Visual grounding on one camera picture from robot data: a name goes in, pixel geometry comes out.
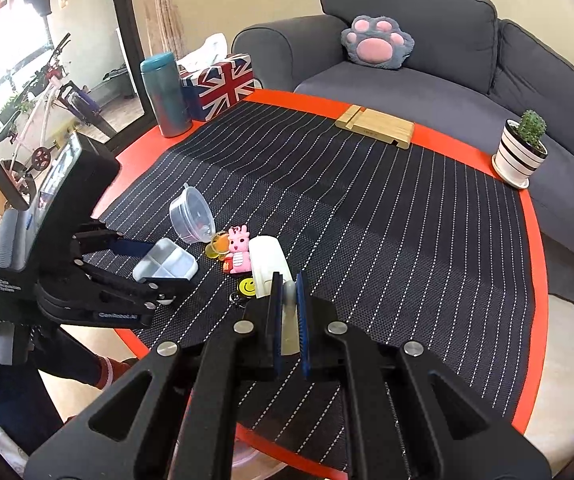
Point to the beige curtain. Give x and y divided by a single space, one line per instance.
167 10

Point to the grey pink paw cushion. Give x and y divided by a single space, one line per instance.
374 45

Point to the white tissue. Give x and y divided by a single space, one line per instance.
207 50

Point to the green potted plants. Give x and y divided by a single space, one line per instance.
12 107

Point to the black framed glass door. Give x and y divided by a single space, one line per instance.
127 35

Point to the flag print tissue box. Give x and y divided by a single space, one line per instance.
217 85

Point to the pink plastic trash bin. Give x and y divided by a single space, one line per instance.
254 460

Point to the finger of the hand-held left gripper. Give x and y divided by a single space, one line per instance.
112 245
132 287

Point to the grey fabric sofa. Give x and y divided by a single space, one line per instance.
417 90

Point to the orange translucent toy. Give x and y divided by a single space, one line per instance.
217 247

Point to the teal thermos bottle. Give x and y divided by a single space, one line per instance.
164 100

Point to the white pink bicycle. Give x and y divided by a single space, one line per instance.
42 156

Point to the wooden phone stand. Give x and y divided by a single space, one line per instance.
377 127

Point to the white plastic lid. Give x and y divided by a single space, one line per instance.
267 260

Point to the potted cactus striped pot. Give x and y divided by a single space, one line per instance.
517 155

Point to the person's left leg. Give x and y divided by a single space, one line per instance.
42 390

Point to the pink toy figure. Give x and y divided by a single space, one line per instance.
239 255

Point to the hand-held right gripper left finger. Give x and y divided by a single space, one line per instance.
262 330

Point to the white rectangular compartment container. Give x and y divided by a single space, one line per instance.
167 265

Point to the small clear round container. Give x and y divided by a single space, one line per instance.
189 215

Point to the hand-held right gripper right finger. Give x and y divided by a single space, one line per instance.
312 340

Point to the black striped table mat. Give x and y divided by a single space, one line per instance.
367 235

